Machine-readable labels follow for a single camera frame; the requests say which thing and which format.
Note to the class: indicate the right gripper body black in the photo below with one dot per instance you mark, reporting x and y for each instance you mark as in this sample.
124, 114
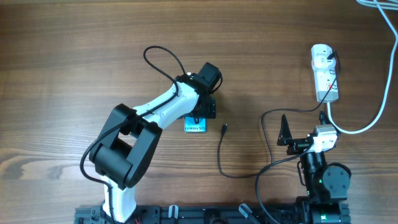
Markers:
298, 145

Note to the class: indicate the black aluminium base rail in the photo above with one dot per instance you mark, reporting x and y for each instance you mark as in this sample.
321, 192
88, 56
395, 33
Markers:
282, 213

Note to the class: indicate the white power strip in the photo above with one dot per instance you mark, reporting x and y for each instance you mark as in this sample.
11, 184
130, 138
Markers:
326, 87

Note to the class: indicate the teal Galaxy smartphone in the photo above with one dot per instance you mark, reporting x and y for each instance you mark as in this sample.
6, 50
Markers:
194, 125

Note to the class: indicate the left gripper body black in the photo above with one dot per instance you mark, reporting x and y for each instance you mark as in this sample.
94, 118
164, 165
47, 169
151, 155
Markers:
208, 111

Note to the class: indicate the white USB charger adapter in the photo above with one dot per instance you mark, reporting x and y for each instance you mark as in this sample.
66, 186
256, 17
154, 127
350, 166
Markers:
321, 62

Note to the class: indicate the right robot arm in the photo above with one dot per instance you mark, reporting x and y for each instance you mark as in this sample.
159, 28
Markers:
326, 183

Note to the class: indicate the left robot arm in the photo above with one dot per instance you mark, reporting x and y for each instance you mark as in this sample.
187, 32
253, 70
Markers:
128, 139

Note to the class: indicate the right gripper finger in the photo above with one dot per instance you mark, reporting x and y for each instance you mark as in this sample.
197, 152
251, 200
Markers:
285, 137
326, 125

